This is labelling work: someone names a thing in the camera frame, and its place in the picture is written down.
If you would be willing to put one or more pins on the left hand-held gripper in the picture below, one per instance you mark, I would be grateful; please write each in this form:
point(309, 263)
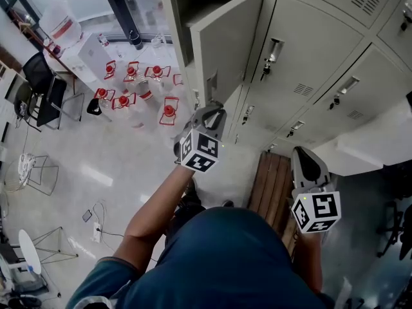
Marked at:
point(201, 150)

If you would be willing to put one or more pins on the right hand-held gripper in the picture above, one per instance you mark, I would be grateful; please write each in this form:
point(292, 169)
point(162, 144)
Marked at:
point(322, 209)

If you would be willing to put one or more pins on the grey metal locker door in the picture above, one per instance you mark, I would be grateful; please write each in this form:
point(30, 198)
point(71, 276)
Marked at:
point(228, 43)

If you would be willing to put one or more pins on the beige metal locker cabinet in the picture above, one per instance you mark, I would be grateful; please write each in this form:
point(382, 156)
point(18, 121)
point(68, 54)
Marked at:
point(315, 43)

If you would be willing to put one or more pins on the person's right forearm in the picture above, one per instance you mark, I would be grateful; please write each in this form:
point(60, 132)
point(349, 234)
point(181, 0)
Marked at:
point(309, 262)

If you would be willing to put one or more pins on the person's left forearm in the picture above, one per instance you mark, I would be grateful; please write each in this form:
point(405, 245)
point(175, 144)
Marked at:
point(151, 217)

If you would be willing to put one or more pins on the wooden slatted bench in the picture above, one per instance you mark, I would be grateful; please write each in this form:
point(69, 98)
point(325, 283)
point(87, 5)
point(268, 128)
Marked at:
point(270, 185)

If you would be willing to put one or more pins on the person's left black shoe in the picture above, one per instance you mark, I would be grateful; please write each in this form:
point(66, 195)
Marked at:
point(190, 188)

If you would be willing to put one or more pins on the person's black shoe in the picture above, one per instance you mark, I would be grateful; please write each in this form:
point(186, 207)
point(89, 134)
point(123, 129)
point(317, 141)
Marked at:
point(190, 188)
point(228, 203)

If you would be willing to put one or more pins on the white chest freezer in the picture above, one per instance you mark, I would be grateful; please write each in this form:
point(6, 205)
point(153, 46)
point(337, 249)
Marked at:
point(370, 134)

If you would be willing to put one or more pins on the group of clear water jugs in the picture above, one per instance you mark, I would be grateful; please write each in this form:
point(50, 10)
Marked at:
point(141, 89)

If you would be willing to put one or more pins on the person's right black shoe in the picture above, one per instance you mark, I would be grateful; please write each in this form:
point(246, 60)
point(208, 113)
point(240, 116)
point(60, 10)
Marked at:
point(228, 203)

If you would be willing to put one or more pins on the person's black trouser leg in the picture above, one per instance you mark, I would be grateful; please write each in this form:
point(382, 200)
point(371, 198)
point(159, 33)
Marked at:
point(190, 211)

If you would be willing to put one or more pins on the black swivel chair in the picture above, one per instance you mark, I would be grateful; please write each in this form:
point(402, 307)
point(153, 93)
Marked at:
point(391, 230)

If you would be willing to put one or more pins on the black drinking bottle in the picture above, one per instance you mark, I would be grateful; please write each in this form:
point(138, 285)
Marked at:
point(136, 41)

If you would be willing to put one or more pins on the small black floor object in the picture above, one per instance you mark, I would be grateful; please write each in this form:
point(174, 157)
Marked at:
point(94, 106)

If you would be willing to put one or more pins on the person's blue shirt torso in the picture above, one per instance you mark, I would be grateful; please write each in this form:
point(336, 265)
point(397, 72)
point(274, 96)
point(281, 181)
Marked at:
point(219, 262)

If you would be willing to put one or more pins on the white cardboard box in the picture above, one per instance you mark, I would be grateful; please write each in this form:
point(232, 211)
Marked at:
point(95, 56)

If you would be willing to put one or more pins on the small bottle red label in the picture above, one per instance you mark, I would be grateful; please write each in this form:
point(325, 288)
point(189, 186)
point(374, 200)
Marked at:
point(103, 40)

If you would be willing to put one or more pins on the dark smartphone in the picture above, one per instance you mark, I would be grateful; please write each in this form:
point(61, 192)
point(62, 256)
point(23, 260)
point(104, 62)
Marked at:
point(87, 215)

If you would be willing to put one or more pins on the white power strip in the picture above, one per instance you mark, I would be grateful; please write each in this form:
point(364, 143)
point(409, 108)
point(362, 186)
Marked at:
point(97, 232)

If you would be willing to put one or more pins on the large clear barrel red label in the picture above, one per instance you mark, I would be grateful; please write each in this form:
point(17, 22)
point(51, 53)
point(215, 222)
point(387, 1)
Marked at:
point(62, 27)

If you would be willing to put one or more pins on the black office chair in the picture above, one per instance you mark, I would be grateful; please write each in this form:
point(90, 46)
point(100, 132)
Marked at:
point(35, 71)

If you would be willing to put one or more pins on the dark round stool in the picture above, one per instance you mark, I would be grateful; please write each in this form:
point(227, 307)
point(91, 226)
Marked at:
point(22, 98)

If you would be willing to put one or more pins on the white shelf unit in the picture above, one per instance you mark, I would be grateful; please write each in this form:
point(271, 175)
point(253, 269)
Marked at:
point(6, 85)

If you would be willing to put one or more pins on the white round table metal legs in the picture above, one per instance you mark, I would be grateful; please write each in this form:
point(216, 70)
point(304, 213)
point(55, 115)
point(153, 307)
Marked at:
point(29, 249)

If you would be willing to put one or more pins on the black window frame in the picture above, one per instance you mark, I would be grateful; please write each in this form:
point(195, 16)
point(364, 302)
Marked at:
point(119, 8)

